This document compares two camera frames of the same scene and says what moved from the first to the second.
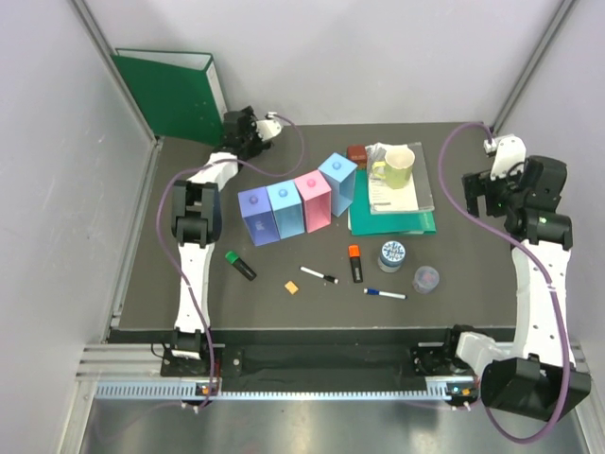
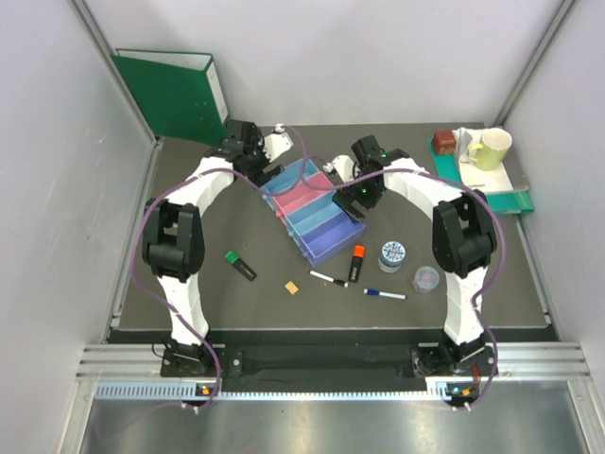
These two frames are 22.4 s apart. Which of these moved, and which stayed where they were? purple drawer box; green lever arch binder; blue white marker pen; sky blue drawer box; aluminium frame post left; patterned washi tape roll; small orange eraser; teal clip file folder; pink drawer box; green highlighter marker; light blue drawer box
Moved: sky blue drawer box; pink drawer box; light blue drawer box; purple drawer box; teal clip file folder
Stayed: aluminium frame post left; small orange eraser; green lever arch binder; green highlighter marker; patterned washi tape roll; blue white marker pen
